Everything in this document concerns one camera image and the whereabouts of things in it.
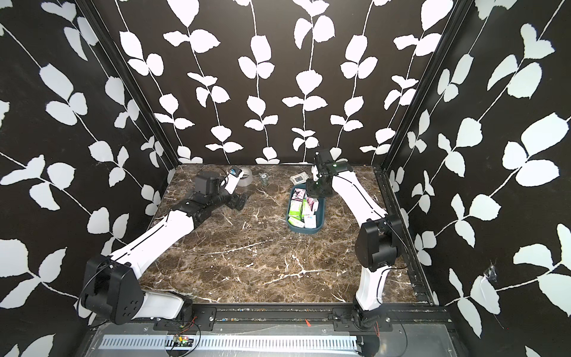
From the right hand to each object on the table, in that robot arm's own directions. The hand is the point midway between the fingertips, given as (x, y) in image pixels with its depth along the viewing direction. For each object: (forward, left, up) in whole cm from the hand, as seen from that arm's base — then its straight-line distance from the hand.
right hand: (308, 189), depth 89 cm
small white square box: (+20, +3, -16) cm, 26 cm away
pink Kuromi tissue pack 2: (-7, -2, 0) cm, 8 cm away
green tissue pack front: (-8, +4, -12) cm, 15 cm away
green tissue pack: (-1, +5, -12) cm, 13 cm away
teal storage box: (-4, -6, -14) cm, 16 cm away
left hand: (-2, +26, +6) cm, 27 cm away
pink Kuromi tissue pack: (+5, +4, -12) cm, 13 cm away
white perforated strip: (-50, +25, -17) cm, 58 cm away
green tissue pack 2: (-7, -1, -14) cm, 15 cm away
